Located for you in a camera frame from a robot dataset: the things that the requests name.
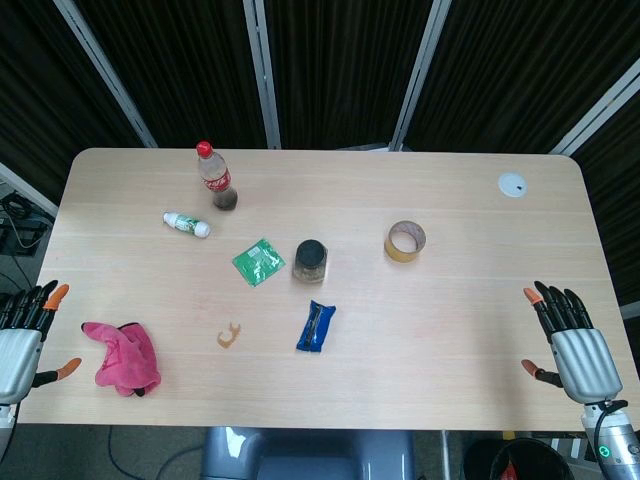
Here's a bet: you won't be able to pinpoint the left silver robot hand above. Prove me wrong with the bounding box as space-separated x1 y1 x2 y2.
0 280 83 405

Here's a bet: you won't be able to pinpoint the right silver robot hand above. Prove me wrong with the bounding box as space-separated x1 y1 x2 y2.
520 280 625 404

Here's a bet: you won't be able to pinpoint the pink cloth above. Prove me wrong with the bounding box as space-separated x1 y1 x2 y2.
80 321 163 400

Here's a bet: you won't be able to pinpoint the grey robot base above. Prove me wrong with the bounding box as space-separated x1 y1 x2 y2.
200 426 416 480

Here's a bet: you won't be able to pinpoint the black trash bin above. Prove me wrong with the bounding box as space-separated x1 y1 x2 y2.
462 437 581 480

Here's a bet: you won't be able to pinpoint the small white green bottle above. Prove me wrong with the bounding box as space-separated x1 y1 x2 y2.
162 210 212 240

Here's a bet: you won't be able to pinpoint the yellow tape roll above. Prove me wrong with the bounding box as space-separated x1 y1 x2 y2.
383 219 428 265

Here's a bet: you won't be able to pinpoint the green foil packet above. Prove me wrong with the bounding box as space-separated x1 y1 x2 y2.
231 237 287 288

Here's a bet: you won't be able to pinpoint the cola bottle with red cap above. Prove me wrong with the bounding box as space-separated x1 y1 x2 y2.
195 140 239 212

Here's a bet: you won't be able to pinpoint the blue snack packet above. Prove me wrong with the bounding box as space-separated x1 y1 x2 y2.
295 299 337 354

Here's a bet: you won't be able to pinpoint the jar with black lid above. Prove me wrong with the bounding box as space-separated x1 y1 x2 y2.
291 239 330 287

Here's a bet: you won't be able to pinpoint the black cables on floor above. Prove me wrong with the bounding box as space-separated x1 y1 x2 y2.
0 182 54 259

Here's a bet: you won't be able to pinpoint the grey partition frame post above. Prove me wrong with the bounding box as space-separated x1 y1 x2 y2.
52 0 159 150
546 65 640 155
387 0 455 152
0 162 60 219
242 0 283 150

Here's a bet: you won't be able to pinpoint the white round cable grommet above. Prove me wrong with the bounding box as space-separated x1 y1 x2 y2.
497 171 528 198

